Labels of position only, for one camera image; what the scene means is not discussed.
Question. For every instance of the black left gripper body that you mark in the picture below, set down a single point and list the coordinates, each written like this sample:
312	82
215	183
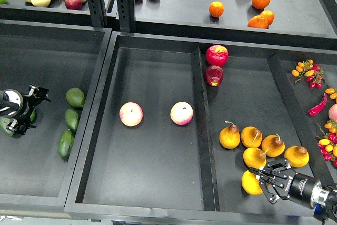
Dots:
18	107

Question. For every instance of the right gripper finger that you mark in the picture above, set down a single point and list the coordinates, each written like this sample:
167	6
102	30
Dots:
273	188
278	169

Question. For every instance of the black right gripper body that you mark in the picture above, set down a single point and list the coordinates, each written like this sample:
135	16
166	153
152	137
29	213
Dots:
305	191

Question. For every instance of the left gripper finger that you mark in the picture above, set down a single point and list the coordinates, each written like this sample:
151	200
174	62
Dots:
37	95
20	127

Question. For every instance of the green avocado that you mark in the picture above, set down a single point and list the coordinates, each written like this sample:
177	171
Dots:
33	116
4	123
72	118
75	97
66	143

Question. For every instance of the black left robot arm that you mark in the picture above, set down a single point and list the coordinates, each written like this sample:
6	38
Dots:
18	110

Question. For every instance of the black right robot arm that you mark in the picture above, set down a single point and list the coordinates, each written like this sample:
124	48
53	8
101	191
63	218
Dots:
329	210

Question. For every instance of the central yellow pear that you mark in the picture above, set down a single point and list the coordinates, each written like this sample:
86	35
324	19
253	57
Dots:
273	145

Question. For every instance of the lower cherry tomato bunch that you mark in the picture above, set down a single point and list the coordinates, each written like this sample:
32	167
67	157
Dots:
327	141

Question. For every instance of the cherry tomato bunch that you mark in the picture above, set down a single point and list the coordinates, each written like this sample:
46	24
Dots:
327	141
311	72

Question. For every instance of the black left tray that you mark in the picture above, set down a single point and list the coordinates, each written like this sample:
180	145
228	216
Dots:
35	180

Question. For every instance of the black tray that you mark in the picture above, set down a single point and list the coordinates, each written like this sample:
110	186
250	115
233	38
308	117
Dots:
35	180
158	172

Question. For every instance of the red chili pepper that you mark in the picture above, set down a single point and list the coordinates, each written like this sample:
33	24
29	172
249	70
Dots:
319	107

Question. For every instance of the pink peach at right edge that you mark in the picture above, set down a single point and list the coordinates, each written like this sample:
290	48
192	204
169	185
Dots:
332	113

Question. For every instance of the orange cherry tomatoes pair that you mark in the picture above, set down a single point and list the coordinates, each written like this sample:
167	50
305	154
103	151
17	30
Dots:
332	93

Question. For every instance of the left pink peach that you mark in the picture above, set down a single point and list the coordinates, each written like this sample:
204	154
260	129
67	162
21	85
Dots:
131	114

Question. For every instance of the dark red apple on shelf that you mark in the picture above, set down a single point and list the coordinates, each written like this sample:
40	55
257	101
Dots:
74	5

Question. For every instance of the upper cherry tomato bunch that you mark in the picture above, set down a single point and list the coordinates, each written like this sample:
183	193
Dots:
311	72

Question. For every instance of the black middle tray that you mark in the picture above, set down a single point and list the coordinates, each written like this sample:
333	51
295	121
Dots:
158	172

